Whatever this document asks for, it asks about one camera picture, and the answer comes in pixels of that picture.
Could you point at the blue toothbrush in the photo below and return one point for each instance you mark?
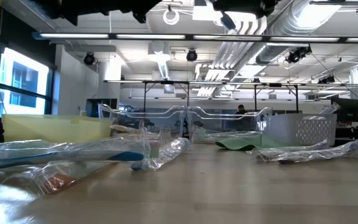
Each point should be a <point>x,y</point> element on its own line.
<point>228,21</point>
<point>57,157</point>
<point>166,152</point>

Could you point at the orange yellow toothbrush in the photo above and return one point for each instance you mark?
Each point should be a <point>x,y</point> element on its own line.
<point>123,128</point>

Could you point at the purple toothbrush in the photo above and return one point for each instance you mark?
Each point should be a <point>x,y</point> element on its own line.
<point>330,108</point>
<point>322,154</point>
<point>284,152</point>

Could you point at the long ceiling light strip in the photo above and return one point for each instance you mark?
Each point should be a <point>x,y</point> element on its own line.
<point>151,36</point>
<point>129,81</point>

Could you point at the black computer monitor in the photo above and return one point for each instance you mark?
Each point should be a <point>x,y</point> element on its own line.
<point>99,107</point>
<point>348,110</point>

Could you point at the person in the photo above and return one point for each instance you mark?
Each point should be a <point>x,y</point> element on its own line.
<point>241,109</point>

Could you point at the large glass window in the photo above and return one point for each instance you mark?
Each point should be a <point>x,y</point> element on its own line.
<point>23,84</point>

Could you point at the yellow plastic bin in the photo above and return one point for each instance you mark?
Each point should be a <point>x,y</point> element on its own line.
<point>57,127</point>

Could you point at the white perforated basket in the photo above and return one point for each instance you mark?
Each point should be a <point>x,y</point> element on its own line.
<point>303,129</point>

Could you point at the green cloth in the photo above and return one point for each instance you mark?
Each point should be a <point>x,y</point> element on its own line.
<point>244,143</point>

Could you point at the silver air duct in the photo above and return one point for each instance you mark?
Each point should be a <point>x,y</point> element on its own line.
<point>291,25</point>

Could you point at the black ceiling camera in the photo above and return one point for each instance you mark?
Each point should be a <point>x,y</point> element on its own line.
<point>295,56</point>
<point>192,56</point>
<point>326,80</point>
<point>89,59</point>

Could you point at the white ceiling duct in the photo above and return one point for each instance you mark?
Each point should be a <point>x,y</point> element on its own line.
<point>158,53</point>

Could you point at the black metal frame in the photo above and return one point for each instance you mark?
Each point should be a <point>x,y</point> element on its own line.
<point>144,99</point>
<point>255,99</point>

